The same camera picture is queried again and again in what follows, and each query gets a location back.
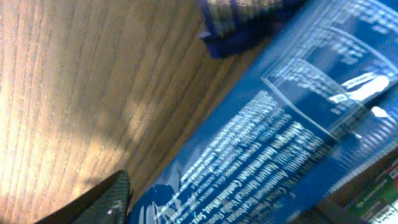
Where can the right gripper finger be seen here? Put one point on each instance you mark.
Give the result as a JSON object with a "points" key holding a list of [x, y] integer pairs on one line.
{"points": [[105, 203]]}

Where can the blue Oreo cookie pack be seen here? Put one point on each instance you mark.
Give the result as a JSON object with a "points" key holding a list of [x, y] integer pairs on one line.
{"points": [[318, 105]]}

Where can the green chocolate bar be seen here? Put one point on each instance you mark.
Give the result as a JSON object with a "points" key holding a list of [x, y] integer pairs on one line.
{"points": [[369, 198]]}

